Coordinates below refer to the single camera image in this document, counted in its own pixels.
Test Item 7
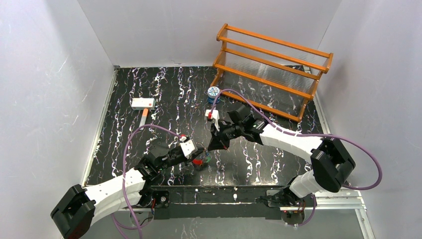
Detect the blue jar with patterned lid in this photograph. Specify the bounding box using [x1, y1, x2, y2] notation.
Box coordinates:
[207, 86, 220, 104]

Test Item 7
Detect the metal key organizer red handle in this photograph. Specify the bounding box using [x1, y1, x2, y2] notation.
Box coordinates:
[192, 149, 212, 170]

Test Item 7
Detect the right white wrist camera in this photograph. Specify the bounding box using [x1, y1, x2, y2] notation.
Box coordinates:
[205, 110, 220, 131]

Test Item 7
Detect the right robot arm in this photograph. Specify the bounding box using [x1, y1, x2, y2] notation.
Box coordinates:
[205, 105, 356, 201]

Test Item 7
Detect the aluminium rail frame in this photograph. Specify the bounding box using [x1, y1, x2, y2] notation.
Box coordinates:
[117, 186, 374, 239]

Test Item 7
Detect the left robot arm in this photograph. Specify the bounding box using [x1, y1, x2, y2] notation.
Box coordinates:
[50, 140, 205, 239]

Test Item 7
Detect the white orange marker pen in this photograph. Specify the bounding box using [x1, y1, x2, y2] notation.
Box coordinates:
[139, 108, 149, 127]

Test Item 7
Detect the white box with red logo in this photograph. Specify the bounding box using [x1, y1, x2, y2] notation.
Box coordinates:
[131, 98, 156, 110]

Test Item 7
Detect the orange wooden shelf rack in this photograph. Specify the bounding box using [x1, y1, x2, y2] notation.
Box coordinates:
[211, 23, 334, 122]

